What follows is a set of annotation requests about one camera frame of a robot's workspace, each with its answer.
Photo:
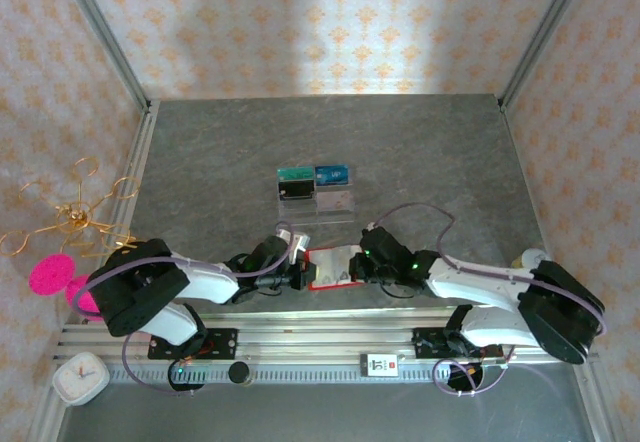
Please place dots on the red card holder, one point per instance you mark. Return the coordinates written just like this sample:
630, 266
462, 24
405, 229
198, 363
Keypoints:
332, 267

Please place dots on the pinkish silver credit card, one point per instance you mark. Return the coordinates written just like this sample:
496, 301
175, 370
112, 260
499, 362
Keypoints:
335, 201

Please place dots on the blue credit card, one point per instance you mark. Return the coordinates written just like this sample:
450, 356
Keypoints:
332, 175

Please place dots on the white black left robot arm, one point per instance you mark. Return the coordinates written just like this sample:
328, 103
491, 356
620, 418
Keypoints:
205, 282

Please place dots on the clear acrylic card stand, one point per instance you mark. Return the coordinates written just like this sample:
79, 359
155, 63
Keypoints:
300, 212

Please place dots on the black credit card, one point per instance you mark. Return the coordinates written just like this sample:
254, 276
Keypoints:
296, 189

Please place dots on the white label tag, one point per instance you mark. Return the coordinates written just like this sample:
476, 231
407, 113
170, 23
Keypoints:
379, 365

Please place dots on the black round knob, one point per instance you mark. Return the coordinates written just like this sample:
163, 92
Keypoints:
239, 373

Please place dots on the yellow can white lid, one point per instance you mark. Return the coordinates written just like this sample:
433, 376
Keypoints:
525, 259

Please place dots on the flat round pink sponge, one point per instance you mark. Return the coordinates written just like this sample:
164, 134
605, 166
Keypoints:
52, 276

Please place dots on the white square clock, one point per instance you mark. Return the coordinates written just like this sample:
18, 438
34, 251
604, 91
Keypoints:
80, 378

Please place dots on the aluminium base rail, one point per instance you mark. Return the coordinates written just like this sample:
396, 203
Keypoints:
325, 337

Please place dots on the aluminium table edge rail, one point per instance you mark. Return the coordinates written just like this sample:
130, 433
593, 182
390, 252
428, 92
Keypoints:
141, 152
520, 162

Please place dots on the aluminium frame post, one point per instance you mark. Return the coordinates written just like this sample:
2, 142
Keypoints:
107, 37
542, 37

